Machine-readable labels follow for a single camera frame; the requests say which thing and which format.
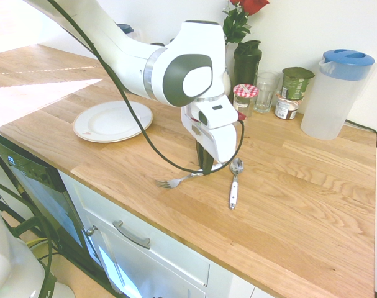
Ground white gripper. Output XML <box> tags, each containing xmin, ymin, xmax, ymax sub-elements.
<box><xmin>180</xmin><ymin>104</ymin><xmax>239</xmax><ymax>175</ymax></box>

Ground white-handled metal fork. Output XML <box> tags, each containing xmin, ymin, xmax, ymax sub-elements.
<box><xmin>154</xmin><ymin>171</ymin><xmax>205</xmax><ymax>189</ymax></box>

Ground white-handled metal spoon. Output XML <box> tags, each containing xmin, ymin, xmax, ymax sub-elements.
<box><xmin>228</xmin><ymin>157</ymin><xmax>245</xmax><ymax>211</ymax></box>

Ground white rounded robot base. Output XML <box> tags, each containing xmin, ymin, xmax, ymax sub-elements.
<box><xmin>0</xmin><ymin>198</ymin><xmax>76</xmax><ymax>298</ymax></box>

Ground white plate with gold rim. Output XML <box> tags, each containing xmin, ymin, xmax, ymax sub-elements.
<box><xmin>72</xmin><ymin>100</ymin><xmax>154</xmax><ymax>143</ymax></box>

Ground labelled jar red checkered lid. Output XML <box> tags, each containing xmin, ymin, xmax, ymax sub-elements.
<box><xmin>232</xmin><ymin>83</ymin><xmax>260</xmax><ymax>119</ymax></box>

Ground white vase blue floral print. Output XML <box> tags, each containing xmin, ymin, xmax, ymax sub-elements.
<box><xmin>223</xmin><ymin>43</ymin><xmax>232</xmax><ymax>96</ymax></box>

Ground clear drinking glass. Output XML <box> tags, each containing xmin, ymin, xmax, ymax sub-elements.
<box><xmin>253</xmin><ymin>70</ymin><xmax>282</xmax><ymax>114</ymax></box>

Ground white brown yoghurt cup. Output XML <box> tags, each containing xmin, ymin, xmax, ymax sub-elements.
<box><xmin>274</xmin><ymin>91</ymin><xmax>302</xmax><ymax>121</ymax></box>

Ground white kitchen cabinet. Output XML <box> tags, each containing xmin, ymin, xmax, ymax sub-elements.
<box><xmin>57</xmin><ymin>169</ymin><xmax>276</xmax><ymax>298</ymax></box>

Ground dark green shaker bottle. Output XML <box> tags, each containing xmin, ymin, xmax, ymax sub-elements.
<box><xmin>232</xmin><ymin>39</ymin><xmax>263</xmax><ymax>89</ymax></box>

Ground green yoghurt cup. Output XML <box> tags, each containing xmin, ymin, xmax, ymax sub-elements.
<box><xmin>281</xmin><ymin>66</ymin><xmax>316</xmax><ymax>101</ymax></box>

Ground red roses with leaves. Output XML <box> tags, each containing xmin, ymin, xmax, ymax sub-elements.
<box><xmin>222</xmin><ymin>0</ymin><xmax>270</xmax><ymax>46</ymax></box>

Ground clear pitcher with blue lid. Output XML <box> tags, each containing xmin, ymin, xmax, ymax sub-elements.
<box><xmin>300</xmin><ymin>48</ymin><xmax>377</xmax><ymax>142</ymax></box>

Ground blue-lidded container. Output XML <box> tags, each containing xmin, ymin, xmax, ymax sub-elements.
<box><xmin>116</xmin><ymin>23</ymin><xmax>135</xmax><ymax>39</ymax></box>

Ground black dishwasher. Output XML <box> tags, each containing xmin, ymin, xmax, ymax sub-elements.
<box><xmin>0</xmin><ymin>128</ymin><xmax>104</xmax><ymax>274</ymax></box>

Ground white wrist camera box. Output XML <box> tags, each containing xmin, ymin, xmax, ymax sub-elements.
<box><xmin>191</xmin><ymin>100</ymin><xmax>240</xmax><ymax>129</ymax></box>

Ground metal drawer handle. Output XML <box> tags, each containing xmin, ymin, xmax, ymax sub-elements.
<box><xmin>112</xmin><ymin>220</ymin><xmax>152</xmax><ymax>250</ymax></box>

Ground black power cable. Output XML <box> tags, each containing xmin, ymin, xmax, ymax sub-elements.
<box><xmin>344</xmin><ymin>119</ymin><xmax>377</xmax><ymax>147</ymax></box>

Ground dark floor cable bundle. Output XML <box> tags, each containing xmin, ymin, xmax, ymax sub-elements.
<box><xmin>0</xmin><ymin>178</ymin><xmax>61</xmax><ymax>298</ymax></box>

